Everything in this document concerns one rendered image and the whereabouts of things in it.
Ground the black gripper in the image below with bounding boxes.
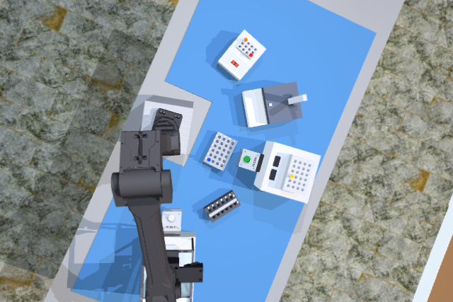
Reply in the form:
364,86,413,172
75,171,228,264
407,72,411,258
166,250,179,257

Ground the blue bench mat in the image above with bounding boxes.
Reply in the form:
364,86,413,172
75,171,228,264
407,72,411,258
71,0,377,302

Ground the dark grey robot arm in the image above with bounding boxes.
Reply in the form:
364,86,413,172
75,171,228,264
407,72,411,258
111,108,203,302

